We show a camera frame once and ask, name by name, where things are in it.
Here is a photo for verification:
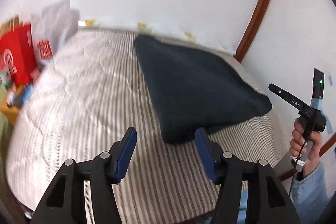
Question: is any white rolled paper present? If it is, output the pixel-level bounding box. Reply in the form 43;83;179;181
78;19;237;56

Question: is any blue right sleeve forearm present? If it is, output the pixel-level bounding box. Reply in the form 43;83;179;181
290;162;330;223

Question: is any black sweatshirt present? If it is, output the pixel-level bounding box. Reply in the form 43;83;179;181
133;35;272;144

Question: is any striped quilted mattress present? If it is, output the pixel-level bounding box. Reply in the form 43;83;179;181
5;29;292;224

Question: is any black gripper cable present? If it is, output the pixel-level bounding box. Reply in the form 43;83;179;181
287;118;312;198

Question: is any white plastic shopping bag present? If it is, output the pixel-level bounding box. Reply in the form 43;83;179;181
30;0;80;70

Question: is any wooden side table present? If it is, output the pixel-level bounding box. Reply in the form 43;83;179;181
1;83;34;126

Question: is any brown wooden door frame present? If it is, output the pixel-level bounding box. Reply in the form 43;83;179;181
235;0;270;62

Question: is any person's right hand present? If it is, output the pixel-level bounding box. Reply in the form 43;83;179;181
290;118;322;178

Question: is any red paper shopping bag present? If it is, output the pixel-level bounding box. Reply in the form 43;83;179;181
1;15;40;85

